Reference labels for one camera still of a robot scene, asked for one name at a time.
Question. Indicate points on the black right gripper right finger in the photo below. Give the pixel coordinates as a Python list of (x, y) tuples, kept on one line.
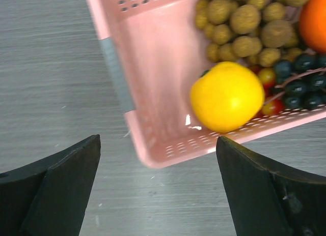
[(267, 197)]

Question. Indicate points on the pink perforated plastic basket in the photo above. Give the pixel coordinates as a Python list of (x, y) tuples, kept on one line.
[(155, 53)]

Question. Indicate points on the orange persimmon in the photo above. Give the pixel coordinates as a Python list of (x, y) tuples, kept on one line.
[(312, 25)]

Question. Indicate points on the yellow round fruit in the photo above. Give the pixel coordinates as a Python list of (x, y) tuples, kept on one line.
[(226, 97)]

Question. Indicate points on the brown longan bunch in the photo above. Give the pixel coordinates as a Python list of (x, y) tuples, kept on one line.
[(260, 32)]

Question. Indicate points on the dark grape bunch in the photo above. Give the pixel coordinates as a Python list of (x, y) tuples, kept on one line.
[(300, 84)]

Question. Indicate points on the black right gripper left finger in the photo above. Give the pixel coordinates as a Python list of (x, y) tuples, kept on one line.
[(50, 196)]

